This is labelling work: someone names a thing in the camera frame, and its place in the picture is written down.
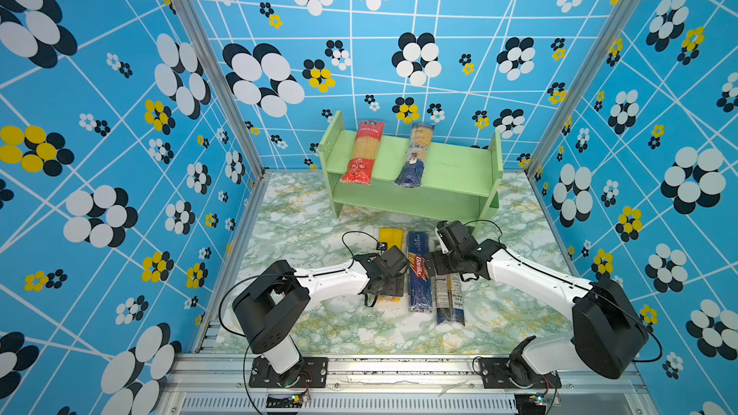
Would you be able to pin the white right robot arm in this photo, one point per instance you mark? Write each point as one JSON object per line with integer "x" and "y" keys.
{"x": 606, "y": 336}

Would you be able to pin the aluminium corner post left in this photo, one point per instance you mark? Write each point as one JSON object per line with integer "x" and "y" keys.
{"x": 194, "y": 29}

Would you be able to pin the left controller board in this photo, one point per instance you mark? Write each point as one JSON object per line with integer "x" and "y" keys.
{"x": 294, "y": 401}

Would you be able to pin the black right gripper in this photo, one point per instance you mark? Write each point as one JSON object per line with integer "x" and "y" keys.
{"x": 438, "y": 267}

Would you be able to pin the controller board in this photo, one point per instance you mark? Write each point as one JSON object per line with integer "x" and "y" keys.
{"x": 530, "y": 405}
{"x": 294, "y": 401}

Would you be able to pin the clear blue spaghetti package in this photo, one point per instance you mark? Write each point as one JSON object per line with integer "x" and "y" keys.
{"x": 449, "y": 300}

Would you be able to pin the green wooden shelf unit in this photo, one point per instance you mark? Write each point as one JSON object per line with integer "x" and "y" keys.
{"x": 459, "y": 183}

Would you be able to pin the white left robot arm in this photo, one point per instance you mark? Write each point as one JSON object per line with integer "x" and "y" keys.
{"x": 268, "y": 309}

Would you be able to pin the aluminium corner post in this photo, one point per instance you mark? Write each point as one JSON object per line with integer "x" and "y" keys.
{"x": 194, "y": 29}
{"x": 615, "y": 24}

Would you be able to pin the right controller board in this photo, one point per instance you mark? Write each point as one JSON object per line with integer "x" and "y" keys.
{"x": 530, "y": 405}

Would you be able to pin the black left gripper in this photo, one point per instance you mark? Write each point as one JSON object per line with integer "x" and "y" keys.
{"x": 398, "y": 285}

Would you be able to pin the aluminium corner post right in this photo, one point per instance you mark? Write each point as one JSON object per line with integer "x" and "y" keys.
{"x": 615, "y": 24}

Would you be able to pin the blue yellow spaghetti package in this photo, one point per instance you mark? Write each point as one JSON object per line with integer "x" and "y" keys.
{"x": 412, "y": 171}

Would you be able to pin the dark blue spaghetti package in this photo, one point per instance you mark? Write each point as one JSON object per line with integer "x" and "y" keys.
{"x": 420, "y": 284}

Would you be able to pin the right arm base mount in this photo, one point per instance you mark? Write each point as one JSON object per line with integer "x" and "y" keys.
{"x": 513, "y": 372}

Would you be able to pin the red spaghetti package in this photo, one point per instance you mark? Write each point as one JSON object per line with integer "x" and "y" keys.
{"x": 365, "y": 152}

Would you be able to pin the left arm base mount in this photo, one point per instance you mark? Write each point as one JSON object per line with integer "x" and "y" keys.
{"x": 308, "y": 372}

